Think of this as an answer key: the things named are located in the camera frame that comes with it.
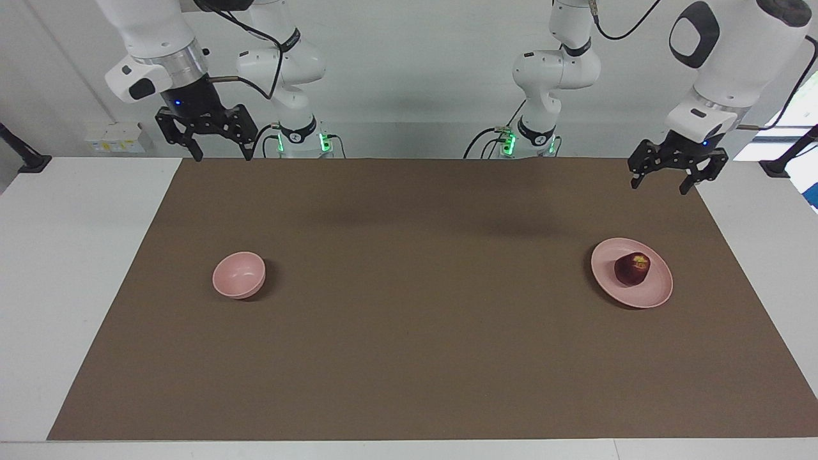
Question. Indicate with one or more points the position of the red apple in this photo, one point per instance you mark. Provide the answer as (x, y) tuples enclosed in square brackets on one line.
[(631, 269)]

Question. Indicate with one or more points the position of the pink plate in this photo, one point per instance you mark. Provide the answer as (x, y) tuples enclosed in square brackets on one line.
[(639, 294)]

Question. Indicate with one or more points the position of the blue object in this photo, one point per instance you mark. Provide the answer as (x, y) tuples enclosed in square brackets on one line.
[(813, 198)]

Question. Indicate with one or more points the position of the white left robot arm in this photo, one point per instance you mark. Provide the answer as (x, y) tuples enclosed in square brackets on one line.
[(735, 57)]

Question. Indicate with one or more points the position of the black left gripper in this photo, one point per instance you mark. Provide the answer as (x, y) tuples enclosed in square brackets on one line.
[(690, 153)]

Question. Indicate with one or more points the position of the brown table mat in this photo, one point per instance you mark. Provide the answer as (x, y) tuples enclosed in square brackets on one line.
[(415, 319)]

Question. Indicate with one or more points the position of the black clamp stand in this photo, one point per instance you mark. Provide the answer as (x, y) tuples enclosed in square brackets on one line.
[(783, 165), (29, 163)]

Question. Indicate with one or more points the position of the white wall socket box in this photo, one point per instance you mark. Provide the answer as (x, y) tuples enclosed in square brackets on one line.
[(118, 137)]

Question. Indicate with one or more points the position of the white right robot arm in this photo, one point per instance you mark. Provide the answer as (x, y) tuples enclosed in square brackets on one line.
[(153, 25)]

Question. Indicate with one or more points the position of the pink bowl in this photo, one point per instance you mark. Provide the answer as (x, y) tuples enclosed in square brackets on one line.
[(238, 275)]

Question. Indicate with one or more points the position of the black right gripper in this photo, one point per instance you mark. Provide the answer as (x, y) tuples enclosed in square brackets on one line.
[(192, 102)]

